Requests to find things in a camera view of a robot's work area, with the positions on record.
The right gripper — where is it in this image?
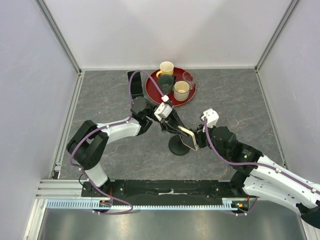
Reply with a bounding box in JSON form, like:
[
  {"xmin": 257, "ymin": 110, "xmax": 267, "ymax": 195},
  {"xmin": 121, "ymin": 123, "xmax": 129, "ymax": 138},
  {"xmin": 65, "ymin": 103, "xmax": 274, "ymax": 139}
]
[{"xmin": 190, "ymin": 121, "xmax": 229, "ymax": 160}]

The pink case smartphone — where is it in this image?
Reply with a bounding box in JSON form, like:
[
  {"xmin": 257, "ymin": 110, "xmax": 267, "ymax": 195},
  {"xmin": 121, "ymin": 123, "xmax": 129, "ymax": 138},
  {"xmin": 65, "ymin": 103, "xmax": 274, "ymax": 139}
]
[{"xmin": 178, "ymin": 126, "xmax": 199, "ymax": 151}]

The black round suction base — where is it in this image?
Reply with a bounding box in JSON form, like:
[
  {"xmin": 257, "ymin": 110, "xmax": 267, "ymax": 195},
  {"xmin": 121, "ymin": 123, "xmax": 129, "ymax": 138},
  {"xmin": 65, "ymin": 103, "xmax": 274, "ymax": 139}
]
[{"xmin": 168, "ymin": 135, "xmax": 191, "ymax": 156}]

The white case smartphone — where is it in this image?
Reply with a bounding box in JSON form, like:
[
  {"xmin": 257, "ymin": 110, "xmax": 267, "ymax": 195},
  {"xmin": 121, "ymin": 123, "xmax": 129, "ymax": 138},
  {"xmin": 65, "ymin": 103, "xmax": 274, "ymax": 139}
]
[{"xmin": 130, "ymin": 72, "xmax": 144, "ymax": 99}]

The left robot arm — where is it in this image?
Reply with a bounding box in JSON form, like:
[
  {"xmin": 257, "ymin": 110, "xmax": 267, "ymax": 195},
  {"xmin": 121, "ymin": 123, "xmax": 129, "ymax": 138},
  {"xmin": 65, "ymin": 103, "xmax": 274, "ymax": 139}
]
[{"xmin": 66, "ymin": 96, "xmax": 188, "ymax": 197}]

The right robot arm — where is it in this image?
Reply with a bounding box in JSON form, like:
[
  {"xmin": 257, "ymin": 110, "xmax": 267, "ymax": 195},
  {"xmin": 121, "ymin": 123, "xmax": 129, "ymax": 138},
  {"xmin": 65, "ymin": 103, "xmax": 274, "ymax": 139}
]
[{"xmin": 195, "ymin": 123, "xmax": 320, "ymax": 229}]

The cream faceted cup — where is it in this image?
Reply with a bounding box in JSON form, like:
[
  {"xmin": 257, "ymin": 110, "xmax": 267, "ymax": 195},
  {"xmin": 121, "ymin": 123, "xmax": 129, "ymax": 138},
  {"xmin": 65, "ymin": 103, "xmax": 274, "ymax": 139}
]
[{"xmin": 173, "ymin": 81, "xmax": 190, "ymax": 102}]

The red round tray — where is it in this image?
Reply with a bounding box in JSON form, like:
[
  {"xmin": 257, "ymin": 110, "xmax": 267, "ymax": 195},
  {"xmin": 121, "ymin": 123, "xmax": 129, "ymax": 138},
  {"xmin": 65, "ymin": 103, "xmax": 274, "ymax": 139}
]
[{"xmin": 145, "ymin": 67, "xmax": 197, "ymax": 107}]

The dark green mug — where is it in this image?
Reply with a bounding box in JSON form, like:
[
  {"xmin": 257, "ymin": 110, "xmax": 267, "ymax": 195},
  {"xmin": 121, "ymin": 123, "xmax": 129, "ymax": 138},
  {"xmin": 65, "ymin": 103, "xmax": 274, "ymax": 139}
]
[{"xmin": 158, "ymin": 74, "xmax": 175, "ymax": 95}]

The clear drinking glass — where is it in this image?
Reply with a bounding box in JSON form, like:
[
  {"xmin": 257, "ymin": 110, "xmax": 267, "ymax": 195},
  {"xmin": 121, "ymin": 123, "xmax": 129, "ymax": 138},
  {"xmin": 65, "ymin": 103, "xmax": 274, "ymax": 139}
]
[{"xmin": 182, "ymin": 71, "xmax": 196, "ymax": 90}]

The yellow mug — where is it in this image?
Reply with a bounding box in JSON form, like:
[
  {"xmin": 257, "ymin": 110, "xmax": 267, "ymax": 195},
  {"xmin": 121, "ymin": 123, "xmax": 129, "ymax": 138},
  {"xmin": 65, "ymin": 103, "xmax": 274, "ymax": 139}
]
[{"xmin": 156, "ymin": 61, "xmax": 174, "ymax": 78}]

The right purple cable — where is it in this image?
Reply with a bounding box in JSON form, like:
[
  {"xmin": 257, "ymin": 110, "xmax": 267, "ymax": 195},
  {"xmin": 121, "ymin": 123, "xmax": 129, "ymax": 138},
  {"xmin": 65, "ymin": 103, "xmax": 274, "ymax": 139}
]
[{"xmin": 202, "ymin": 117, "xmax": 320, "ymax": 193}]

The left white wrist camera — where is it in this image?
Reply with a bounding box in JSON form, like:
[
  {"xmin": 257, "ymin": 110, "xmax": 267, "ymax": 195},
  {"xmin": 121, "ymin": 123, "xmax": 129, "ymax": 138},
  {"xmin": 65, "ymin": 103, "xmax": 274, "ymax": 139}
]
[{"xmin": 154, "ymin": 95, "xmax": 173, "ymax": 122}]

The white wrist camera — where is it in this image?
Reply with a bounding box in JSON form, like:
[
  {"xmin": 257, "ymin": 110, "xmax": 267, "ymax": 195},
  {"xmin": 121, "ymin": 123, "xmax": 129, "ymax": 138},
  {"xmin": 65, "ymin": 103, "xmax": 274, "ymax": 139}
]
[
  {"xmin": 200, "ymin": 108, "xmax": 219, "ymax": 128},
  {"xmin": 154, "ymin": 95, "xmax": 173, "ymax": 122}
]

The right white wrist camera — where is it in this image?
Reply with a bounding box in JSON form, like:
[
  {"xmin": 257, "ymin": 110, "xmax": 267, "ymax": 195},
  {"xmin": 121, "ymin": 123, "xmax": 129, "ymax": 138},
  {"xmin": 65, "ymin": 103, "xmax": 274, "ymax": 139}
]
[{"xmin": 200, "ymin": 108, "xmax": 219, "ymax": 128}]

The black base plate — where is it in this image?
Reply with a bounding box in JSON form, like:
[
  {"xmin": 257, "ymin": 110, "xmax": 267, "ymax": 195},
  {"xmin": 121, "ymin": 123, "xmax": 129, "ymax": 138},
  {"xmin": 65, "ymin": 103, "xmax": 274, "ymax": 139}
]
[{"xmin": 81, "ymin": 179, "xmax": 260, "ymax": 206}]

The grey slotted cable duct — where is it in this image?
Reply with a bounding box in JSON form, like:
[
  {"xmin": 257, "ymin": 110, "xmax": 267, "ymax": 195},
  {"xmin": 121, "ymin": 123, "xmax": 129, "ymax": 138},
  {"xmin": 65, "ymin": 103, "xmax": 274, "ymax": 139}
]
[{"xmin": 46, "ymin": 198, "xmax": 238, "ymax": 211}]

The right aluminium frame post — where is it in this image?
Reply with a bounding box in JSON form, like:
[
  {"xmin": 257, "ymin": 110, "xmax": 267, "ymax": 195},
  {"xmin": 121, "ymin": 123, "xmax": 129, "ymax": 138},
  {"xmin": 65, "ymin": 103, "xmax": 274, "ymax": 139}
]
[{"xmin": 254, "ymin": 0, "xmax": 301, "ymax": 73}]

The aluminium frame post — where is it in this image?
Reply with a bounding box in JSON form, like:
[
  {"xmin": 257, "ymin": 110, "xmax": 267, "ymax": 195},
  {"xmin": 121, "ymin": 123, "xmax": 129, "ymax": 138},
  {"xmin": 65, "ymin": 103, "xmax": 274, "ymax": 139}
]
[
  {"xmin": 254, "ymin": 0, "xmax": 301, "ymax": 73},
  {"xmin": 34, "ymin": 0, "xmax": 83, "ymax": 75}
]

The left aluminium frame post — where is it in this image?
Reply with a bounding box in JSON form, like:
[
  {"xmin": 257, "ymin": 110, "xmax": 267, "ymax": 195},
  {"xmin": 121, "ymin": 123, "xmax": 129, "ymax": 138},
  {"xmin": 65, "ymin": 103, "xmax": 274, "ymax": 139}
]
[{"xmin": 34, "ymin": 0, "xmax": 83, "ymax": 75}]

